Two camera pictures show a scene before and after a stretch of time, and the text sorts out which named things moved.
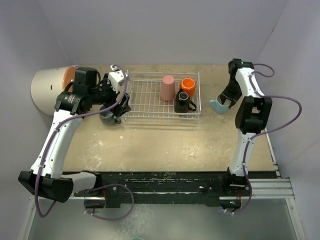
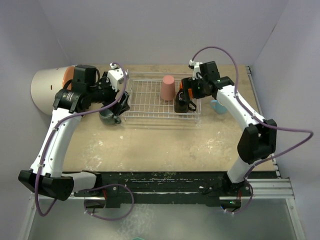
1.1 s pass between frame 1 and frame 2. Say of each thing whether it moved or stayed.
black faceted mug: stayed
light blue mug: stayed
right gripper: moved
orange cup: stayed
